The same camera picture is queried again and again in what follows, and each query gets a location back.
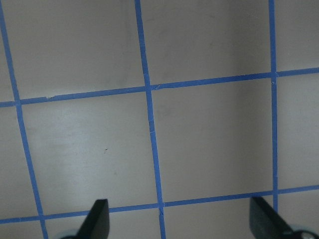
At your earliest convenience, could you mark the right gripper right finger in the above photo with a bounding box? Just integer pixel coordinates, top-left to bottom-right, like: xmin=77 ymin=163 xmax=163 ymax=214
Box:
xmin=249 ymin=197 xmax=301 ymax=239

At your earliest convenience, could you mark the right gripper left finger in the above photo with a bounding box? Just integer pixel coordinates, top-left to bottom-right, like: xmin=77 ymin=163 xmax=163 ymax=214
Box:
xmin=75 ymin=199 xmax=110 ymax=239

